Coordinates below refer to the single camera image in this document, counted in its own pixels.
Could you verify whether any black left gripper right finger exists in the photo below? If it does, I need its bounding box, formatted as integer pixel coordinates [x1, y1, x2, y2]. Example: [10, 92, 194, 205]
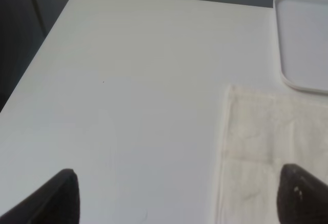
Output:
[276, 164, 327, 224]

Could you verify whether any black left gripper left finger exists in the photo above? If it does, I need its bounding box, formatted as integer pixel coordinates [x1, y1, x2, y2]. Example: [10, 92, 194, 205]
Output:
[1, 169, 80, 223]

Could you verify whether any cream white towel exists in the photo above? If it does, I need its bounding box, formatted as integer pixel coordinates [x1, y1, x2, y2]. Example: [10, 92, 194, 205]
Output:
[214, 86, 327, 223]

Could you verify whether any white rectangular tray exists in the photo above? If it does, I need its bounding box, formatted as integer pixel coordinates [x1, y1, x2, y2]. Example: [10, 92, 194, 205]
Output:
[273, 0, 327, 94]

